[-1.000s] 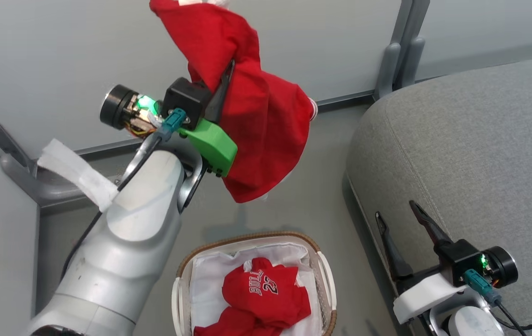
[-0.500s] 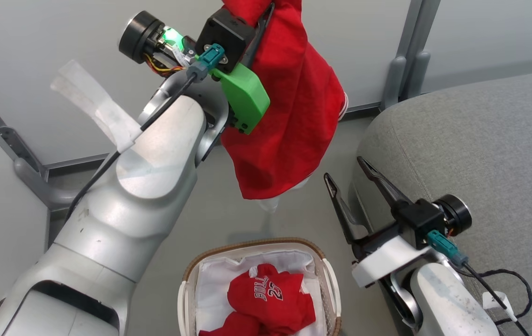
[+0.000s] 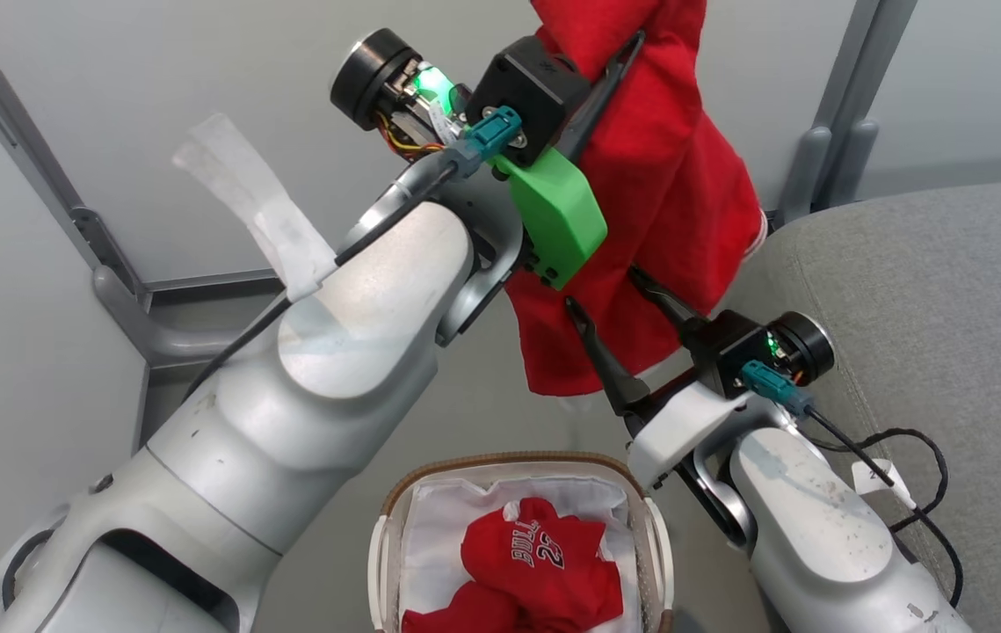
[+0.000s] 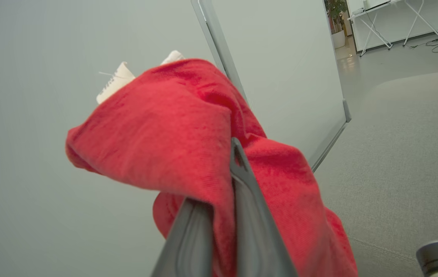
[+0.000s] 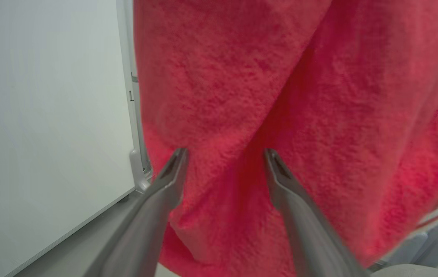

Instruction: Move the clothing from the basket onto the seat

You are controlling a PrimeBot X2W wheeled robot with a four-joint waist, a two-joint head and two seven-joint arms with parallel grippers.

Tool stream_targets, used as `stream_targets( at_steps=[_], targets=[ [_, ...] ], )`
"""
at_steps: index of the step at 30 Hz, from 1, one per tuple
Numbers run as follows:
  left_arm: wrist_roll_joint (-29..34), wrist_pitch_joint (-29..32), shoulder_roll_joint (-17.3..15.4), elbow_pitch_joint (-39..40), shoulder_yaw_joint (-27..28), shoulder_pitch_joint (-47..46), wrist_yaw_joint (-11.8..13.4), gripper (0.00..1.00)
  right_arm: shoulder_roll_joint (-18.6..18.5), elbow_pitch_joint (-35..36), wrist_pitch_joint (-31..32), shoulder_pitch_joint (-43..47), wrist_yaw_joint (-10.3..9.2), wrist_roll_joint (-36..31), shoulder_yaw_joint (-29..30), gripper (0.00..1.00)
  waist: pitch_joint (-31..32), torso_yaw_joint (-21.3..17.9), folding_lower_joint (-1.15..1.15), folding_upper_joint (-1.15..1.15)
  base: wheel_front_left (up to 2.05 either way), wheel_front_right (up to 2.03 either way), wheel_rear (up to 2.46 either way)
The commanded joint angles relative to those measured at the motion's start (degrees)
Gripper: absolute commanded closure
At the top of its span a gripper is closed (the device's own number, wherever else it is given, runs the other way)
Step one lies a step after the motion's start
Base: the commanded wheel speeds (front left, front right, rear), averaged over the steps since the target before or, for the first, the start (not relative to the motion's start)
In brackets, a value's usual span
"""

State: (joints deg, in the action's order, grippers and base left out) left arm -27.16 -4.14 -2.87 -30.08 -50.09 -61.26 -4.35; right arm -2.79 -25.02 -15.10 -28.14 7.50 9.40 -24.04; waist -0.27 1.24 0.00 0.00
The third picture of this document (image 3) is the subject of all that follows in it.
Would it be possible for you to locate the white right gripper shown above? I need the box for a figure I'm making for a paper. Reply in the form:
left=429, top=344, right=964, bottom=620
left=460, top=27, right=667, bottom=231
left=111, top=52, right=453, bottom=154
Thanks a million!
left=563, top=266, right=756, bottom=490

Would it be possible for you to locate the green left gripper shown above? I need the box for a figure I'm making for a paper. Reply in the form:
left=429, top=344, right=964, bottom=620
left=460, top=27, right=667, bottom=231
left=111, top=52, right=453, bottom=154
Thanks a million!
left=491, top=31, right=647, bottom=291

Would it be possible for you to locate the red garment with white trim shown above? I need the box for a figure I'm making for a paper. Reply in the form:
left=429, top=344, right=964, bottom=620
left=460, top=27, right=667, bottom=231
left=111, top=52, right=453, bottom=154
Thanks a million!
left=504, top=0, right=769, bottom=398

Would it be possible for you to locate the laundry basket with brown rim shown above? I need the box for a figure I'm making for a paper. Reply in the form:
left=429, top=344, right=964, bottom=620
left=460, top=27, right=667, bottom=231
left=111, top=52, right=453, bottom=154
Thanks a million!
left=366, top=451, right=677, bottom=633

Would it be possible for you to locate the black cylindrical right gripper motor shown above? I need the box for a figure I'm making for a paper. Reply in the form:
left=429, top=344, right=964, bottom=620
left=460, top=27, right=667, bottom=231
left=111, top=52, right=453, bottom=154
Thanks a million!
left=768, top=310, right=837, bottom=388

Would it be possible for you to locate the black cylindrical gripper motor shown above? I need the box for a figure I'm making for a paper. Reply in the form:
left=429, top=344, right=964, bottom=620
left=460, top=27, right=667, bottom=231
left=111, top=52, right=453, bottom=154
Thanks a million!
left=768, top=310, right=837, bottom=388
left=330, top=28, right=475, bottom=164

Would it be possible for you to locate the black cylindrical left gripper motor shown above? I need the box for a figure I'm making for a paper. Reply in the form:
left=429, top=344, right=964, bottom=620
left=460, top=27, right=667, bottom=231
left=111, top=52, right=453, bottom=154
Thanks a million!
left=330, top=28, right=475, bottom=164

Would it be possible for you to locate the red Bulls 23 jersey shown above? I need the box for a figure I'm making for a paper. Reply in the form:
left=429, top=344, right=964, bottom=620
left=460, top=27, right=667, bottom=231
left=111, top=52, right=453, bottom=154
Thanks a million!
left=461, top=497, right=626, bottom=630

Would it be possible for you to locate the grey fabric sofa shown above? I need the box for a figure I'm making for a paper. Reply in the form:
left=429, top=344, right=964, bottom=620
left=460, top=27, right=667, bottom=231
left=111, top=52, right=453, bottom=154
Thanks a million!
left=720, top=176, right=1001, bottom=633

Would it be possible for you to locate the plain red crumpled garment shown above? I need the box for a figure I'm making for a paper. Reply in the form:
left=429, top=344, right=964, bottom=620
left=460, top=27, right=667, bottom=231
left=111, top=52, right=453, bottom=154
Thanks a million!
left=401, top=580, right=536, bottom=633

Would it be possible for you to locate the translucent white tape strip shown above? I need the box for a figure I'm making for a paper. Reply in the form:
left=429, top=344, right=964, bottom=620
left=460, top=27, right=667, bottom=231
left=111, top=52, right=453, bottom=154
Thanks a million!
left=170, top=113, right=338, bottom=304

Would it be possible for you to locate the teal left camera connector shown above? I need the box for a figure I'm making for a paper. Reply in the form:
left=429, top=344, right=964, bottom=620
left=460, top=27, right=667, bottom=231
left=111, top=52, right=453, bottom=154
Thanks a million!
left=463, top=105, right=524, bottom=174

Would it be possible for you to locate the teal camera connector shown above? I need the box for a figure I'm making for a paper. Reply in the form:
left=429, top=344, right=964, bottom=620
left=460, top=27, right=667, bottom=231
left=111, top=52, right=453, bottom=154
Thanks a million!
left=463, top=105, right=524, bottom=174
left=741, top=360, right=814, bottom=416

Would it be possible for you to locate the teal right camera connector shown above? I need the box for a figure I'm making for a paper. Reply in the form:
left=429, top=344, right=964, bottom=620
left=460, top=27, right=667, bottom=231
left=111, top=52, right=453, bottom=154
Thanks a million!
left=741, top=360, right=814, bottom=416

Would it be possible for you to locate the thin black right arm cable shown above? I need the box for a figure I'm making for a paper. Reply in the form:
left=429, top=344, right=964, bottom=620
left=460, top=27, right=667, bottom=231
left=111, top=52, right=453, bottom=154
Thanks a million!
left=803, top=406, right=967, bottom=609

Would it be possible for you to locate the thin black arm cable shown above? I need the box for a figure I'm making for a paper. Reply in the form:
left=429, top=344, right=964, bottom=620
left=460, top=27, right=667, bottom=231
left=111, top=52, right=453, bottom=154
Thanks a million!
left=184, top=154, right=466, bottom=401
left=803, top=406, right=967, bottom=609

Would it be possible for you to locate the small white cable tag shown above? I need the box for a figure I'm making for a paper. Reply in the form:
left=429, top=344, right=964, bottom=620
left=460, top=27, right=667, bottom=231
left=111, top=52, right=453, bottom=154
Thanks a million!
left=852, top=457, right=916, bottom=509

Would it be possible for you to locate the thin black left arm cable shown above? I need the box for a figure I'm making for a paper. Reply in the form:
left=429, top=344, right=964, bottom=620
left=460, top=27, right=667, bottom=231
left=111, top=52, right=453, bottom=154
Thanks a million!
left=184, top=154, right=466, bottom=401

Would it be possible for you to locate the black braided looped cable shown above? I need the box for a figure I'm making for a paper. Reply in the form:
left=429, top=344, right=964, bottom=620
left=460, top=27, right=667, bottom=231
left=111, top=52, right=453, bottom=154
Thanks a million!
left=815, top=427, right=951, bottom=533

